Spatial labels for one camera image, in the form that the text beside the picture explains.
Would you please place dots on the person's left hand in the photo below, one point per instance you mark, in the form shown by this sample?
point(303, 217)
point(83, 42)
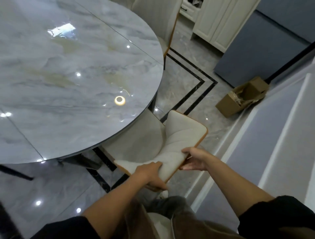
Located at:
point(147, 173)

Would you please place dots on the person's right hand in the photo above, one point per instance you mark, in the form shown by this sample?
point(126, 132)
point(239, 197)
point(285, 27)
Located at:
point(200, 160)

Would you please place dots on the person's left thumb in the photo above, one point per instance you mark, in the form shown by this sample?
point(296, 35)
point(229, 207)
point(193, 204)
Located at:
point(157, 165)

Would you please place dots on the person's right thumb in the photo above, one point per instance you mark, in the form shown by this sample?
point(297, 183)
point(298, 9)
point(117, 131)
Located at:
point(187, 150)

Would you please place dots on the white cushioned chair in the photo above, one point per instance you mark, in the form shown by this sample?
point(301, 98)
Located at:
point(160, 19)
point(179, 134)

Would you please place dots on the person's right forearm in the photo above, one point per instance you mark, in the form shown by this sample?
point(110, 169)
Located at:
point(236, 187)

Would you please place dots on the person's left forearm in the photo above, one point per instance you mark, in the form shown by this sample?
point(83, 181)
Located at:
point(115, 204)

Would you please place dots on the open brown cardboard box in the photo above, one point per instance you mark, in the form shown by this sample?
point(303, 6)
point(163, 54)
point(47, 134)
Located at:
point(228, 104)

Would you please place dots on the person's brown trousers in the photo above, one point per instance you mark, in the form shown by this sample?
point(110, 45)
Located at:
point(187, 226)

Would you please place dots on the clear plastic wrapping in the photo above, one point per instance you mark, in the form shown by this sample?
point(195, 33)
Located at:
point(238, 96)

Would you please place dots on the person's black left sleeve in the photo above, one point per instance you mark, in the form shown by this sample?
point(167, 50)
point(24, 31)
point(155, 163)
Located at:
point(66, 229)

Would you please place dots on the person's black sleeve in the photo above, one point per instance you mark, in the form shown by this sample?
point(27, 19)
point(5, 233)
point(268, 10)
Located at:
point(278, 216)
point(66, 229)

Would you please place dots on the person's black right sleeve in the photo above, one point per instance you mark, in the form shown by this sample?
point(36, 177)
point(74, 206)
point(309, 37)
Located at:
point(278, 216)

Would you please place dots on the round grey marble dining table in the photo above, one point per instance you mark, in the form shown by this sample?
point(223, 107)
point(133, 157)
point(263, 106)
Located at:
point(73, 81)

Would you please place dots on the blue-grey refrigerator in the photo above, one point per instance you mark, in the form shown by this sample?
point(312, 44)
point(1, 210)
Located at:
point(258, 49)

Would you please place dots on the cream panelled cabinet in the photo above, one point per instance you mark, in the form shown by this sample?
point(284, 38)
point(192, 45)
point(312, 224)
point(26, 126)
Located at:
point(221, 22)

